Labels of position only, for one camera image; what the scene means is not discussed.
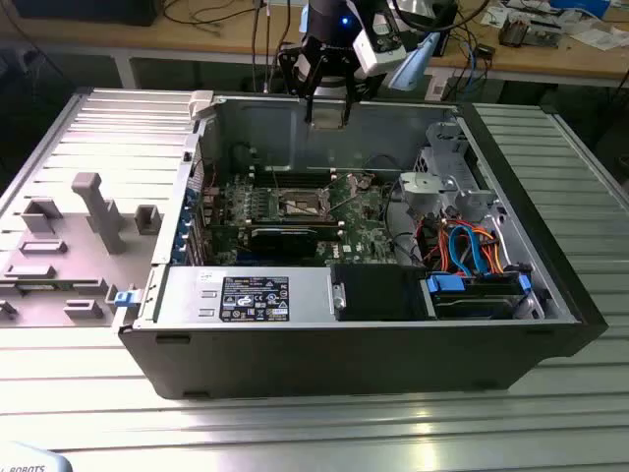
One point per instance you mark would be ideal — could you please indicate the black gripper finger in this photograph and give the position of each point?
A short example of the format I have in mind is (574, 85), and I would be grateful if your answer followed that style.
(309, 110)
(348, 110)

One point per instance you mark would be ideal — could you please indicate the silver CPU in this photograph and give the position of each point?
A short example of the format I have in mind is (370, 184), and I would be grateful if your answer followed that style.
(328, 118)

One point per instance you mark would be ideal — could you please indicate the metal locking lever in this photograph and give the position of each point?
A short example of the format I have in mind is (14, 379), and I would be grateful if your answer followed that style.
(276, 177)
(344, 203)

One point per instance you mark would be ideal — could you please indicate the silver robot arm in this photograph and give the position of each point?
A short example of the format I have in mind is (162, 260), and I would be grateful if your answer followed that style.
(417, 64)

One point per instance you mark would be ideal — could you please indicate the RAM slot white clips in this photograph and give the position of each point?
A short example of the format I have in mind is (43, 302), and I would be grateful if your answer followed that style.
(295, 178)

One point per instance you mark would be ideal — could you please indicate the CPU socket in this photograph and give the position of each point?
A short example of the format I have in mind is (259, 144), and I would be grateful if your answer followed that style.
(300, 204)

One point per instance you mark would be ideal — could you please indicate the copper CPU cooler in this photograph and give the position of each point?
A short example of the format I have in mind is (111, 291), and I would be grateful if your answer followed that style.
(513, 32)

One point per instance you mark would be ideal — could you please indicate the round coin battery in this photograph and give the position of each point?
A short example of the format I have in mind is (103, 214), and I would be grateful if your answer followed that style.
(364, 183)

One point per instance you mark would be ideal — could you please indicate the white plastic case latch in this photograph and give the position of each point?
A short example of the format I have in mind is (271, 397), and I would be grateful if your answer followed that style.
(201, 103)

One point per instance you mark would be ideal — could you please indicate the metal drive cage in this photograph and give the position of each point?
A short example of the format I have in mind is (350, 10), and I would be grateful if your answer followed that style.
(422, 189)

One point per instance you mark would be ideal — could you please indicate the green RAM stick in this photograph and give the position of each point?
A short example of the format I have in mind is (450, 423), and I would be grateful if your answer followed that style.
(285, 224)

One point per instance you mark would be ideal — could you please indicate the black upright box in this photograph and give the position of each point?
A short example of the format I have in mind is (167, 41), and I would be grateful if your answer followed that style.
(448, 46)

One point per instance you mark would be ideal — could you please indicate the green motherboard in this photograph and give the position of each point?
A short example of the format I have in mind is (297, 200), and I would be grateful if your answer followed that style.
(363, 231)

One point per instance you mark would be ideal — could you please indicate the wooden workbench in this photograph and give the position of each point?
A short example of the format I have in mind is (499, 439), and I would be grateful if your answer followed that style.
(196, 34)

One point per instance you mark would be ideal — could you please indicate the small black box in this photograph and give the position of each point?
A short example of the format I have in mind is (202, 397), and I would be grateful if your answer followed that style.
(484, 51)

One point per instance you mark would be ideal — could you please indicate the black plastic disk bay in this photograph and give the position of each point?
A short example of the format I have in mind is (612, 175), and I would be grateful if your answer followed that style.
(378, 292)

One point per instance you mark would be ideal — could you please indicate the grey power supply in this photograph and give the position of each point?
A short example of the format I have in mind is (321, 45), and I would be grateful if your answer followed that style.
(304, 295)

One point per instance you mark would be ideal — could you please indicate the metal component box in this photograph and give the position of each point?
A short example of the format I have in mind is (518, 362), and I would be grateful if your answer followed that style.
(543, 34)

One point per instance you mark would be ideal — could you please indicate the hard disk blue carrier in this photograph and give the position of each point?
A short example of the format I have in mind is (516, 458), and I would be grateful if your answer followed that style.
(472, 307)

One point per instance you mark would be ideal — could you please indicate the black flat device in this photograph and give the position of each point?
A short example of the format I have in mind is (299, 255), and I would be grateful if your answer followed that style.
(83, 12)

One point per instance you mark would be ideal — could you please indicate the black PC case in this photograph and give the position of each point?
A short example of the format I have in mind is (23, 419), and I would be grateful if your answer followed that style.
(344, 364)

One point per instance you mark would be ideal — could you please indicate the blue plastic latch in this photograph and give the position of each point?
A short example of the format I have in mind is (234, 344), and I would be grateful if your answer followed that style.
(125, 299)

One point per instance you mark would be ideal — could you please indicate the grey parts rack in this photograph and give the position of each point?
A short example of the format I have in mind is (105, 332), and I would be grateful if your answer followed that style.
(74, 275)

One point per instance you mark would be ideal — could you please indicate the pale blue teach pendant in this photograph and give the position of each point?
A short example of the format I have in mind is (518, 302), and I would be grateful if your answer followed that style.
(29, 457)

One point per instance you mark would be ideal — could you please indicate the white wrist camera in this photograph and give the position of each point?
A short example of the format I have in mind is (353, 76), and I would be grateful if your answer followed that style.
(378, 49)

